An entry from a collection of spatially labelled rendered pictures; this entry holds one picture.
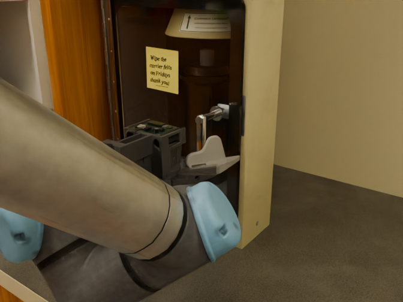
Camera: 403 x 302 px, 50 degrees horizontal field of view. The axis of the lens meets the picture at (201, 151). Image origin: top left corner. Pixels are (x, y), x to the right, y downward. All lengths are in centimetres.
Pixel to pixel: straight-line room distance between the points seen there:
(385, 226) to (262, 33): 48
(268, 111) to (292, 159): 44
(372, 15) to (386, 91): 17
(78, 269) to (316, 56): 81
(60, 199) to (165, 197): 10
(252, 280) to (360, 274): 19
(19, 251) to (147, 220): 17
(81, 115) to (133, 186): 61
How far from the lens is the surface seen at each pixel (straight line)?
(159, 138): 58
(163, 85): 80
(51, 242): 49
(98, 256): 47
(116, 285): 46
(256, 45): 72
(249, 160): 76
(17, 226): 47
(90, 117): 96
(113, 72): 89
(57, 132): 30
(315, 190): 108
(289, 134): 119
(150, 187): 36
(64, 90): 90
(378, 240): 92
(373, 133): 111
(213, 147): 64
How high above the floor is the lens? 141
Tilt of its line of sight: 22 degrees down
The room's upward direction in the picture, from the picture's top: straight up
